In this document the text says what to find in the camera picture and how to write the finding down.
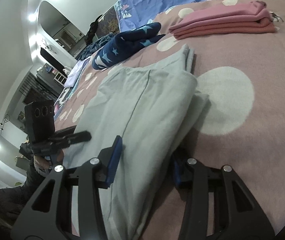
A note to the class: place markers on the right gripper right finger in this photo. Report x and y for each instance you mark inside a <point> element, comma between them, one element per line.
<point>219,205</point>

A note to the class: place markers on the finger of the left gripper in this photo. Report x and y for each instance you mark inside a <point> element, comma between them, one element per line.
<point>67,138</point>

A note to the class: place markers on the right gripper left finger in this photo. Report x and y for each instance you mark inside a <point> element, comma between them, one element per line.
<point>47,215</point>

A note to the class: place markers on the light grey long-sleeve shirt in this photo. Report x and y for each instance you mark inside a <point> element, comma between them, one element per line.
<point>152,108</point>

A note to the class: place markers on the black sleeve left forearm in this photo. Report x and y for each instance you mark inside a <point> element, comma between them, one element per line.
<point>13,200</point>

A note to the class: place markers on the folded pink clothes stack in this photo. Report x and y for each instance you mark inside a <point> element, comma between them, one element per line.
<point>243,18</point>

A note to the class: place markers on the left hand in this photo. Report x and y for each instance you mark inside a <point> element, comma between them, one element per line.
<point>43,166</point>

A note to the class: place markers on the dark deer print bedsheet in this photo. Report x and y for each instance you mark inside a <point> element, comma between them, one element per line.
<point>62,99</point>

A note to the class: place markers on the white shelf rack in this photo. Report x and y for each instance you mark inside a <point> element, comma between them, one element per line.
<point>60,79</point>

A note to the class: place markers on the folded lilac cloth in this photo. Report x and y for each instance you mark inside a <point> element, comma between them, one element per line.
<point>75,72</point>

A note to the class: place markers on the pink polka dot blanket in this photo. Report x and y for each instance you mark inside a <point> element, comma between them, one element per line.
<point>242,123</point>

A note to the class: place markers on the black garment on headboard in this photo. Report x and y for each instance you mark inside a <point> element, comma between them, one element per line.
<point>94,26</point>

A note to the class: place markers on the navy star patterned garment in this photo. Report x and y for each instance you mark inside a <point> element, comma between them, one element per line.
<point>125,44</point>

